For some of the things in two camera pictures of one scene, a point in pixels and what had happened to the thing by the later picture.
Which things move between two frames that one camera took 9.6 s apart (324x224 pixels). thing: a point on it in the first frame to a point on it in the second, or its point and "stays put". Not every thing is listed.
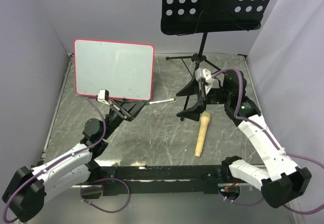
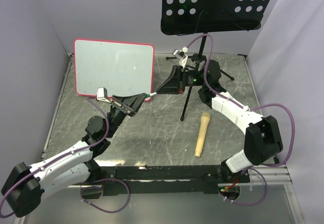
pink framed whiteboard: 125,70 stays put
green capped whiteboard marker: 159,101 to 151,95
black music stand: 191,7 stays put
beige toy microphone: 206,117 stays put
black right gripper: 193,113 to 171,86
